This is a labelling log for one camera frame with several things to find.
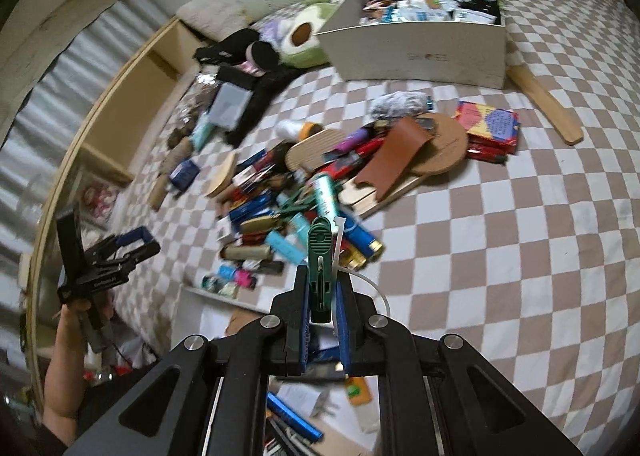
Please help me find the pile of lighters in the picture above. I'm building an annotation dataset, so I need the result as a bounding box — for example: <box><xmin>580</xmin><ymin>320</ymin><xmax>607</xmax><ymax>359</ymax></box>
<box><xmin>200</xmin><ymin>128</ymin><xmax>387</xmax><ymax>297</ymax></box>

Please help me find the green plastic clip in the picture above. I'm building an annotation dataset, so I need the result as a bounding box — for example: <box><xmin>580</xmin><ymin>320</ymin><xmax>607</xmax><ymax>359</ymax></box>
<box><xmin>305</xmin><ymin>215</ymin><xmax>334</xmax><ymax>313</ymax></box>

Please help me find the grey curtain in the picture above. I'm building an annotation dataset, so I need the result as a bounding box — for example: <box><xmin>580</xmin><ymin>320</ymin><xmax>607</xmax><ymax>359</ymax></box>
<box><xmin>0</xmin><ymin>0</ymin><xmax>172</xmax><ymax>297</ymax></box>

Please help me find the brown leather sleeve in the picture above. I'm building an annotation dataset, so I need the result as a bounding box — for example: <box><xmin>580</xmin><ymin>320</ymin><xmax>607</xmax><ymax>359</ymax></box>
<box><xmin>354</xmin><ymin>116</ymin><xmax>434</xmax><ymax>200</ymax></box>

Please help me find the grey knitted scrunchie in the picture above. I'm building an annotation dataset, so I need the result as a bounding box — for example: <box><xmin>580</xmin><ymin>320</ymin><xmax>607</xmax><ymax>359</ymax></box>
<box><xmin>369</xmin><ymin>91</ymin><xmax>433</xmax><ymax>120</ymax></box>

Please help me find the purple plush toy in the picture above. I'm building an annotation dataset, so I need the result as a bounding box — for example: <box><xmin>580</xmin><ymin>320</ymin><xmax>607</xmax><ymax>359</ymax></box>
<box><xmin>259</xmin><ymin>18</ymin><xmax>292</xmax><ymax>45</ymax></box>

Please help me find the clear plastic lidded box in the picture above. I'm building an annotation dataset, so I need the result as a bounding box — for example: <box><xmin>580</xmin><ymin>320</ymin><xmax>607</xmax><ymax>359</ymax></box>
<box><xmin>206</xmin><ymin>82</ymin><xmax>254</xmax><ymax>130</ymax></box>

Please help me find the oval wooden board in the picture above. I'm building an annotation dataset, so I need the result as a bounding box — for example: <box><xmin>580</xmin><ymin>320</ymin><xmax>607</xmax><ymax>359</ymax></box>
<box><xmin>284</xmin><ymin>129</ymin><xmax>359</xmax><ymax>173</ymax></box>

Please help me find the black cloth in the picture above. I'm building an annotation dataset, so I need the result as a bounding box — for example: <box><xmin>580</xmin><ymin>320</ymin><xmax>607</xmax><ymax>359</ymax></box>
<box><xmin>224</xmin><ymin>64</ymin><xmax>297</xmax><ymax>147</ymax></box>

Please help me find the wooden paddle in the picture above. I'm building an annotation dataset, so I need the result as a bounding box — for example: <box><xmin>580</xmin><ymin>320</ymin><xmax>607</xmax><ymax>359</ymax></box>
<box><xmin>506</xmin><ymin>62</ymin><xmax>585</xmax><ymax>147</ymax></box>

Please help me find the light wooden plank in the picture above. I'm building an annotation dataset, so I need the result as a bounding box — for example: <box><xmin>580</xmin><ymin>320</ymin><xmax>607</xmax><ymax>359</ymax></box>
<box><xmin>344</xmin><ymin>170</ymin><xmax>427</xmax><ymax>217</ymax></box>

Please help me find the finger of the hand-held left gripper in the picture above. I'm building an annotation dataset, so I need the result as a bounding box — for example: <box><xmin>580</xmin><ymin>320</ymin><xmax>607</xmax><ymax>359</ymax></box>
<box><xmin>117</xmin><ymin>242</ymin><xmax>162</xmax><ymax>273</ymax></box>
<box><xmin>97</xmin><ymin>227</ymin><xmax>152</xmax><ymax>257</ymax></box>

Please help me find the teal packet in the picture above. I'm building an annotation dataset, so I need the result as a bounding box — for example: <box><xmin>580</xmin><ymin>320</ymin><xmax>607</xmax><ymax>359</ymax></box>
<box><xmin>189</xmin><ymin>118</ymin><xmax>219</xmax><ymax>153</ymax></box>

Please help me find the white fluffy pillow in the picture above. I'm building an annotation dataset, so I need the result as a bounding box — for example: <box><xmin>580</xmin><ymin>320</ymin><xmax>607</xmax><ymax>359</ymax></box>
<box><xmin>176</xmin><ymin>0</ymin><xmax>249</xmax><ymax>42</ymax></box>

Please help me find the round cork coaster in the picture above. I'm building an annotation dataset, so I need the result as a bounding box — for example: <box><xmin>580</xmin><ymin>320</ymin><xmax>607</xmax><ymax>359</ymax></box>
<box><xmin>399</xmin><ymin>112</ymin><xmax>470</xmax><ymax>180</ymax></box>

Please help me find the white cardboard tray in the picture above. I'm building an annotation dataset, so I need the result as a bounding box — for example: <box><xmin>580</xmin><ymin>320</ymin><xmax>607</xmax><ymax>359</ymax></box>
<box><xmin>172</xmin><ymin>283</ymin><xmax>381</xmax><ymax>456</ymax></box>

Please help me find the avocado plush toy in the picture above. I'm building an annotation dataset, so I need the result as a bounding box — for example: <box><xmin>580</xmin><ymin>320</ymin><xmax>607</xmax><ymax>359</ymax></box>
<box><xmin>279</xmin><ymin>2</ymin><xmax>342</xmax><ymax>69</ymax></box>

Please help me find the person's left hand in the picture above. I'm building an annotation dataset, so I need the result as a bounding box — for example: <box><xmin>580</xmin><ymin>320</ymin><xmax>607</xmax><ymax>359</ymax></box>
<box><xmin>56</xmin><ymin>296</ymin><xmax>116</xmax><ymax>352</ymax></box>

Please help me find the framed picture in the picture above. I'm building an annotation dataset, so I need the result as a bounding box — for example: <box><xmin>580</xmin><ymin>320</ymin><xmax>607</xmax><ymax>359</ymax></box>
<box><xmin>74</xmin><ymin>173</ymin><xmax>124</xmax><ymax>233</ymax></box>

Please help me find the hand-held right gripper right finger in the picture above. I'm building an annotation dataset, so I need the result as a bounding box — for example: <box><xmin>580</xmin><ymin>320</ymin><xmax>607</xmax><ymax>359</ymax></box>
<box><xmin>335</xmin><ymin>271</ymin><xmax>583</xmax><ymax>456</ymax></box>

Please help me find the red patterned box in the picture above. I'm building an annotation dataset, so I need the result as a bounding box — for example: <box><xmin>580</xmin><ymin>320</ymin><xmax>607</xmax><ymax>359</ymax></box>
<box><xmin>452</xmin><ymin>100</ymin><xmax>522</xmax><ymax>165</ymax></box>

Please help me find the white tape roll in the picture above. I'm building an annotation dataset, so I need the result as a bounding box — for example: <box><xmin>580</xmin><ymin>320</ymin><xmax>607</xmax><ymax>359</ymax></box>
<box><xmin>276</xmin><ymin>118</ymin><xmax>324</xmax><ymax>143</ymax></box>

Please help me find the beige curtain valance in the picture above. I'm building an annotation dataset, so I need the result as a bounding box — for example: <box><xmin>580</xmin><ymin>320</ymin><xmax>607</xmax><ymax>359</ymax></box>
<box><xmin>0</xmin><ymin>0</ymin><xmax>143</xmax><ymax>141</ymax></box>

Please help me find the white plastic cable tie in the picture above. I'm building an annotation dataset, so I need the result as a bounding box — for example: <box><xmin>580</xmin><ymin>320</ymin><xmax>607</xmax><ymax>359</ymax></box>
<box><xmin>329</xmin><ymin>216</ymin><xmax>387</xmax><ymax>317</ymax></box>

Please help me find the curved wooden piece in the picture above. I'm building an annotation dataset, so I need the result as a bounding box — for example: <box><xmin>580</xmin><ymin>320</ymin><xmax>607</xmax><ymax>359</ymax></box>
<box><xmin>203</xmin><ymin>151</ymin><xmax>238</xmax><ymax>200</ymax></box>

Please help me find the wooden bedside shelf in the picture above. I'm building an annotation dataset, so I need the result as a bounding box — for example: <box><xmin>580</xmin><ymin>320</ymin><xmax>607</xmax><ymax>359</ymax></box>
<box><xmin>27</xmin><ymin>16</ymin><xmax>206</xmax><ymax>387</ymax></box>

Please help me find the white shoe box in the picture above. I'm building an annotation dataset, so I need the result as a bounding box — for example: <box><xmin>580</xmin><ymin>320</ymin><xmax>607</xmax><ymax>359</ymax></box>
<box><xmin>313</xmin><ymin>0</ymin><xmax>509</xmax><ymax>90</ymax></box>

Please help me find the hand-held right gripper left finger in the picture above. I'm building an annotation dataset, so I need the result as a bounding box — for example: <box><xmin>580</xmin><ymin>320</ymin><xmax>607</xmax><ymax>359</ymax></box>
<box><xmin>67</xmin><ymin>266</ymin><xmax>312</xmax><ymax>456</ymax></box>

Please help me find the cardboard tube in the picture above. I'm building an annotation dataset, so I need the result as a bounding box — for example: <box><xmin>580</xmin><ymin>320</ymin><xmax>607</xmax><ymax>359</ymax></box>
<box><xmin>148</xmin><ymin>175</ymin><xmax>174</xmax><ymax>210</ymax></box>

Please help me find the checkered bed sheet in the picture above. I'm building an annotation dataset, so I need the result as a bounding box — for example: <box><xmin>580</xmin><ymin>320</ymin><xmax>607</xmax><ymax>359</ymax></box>
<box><xmin>115</xmin><ymin>0</ymin><xmax>640</xmax><ymax>456</ymax></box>

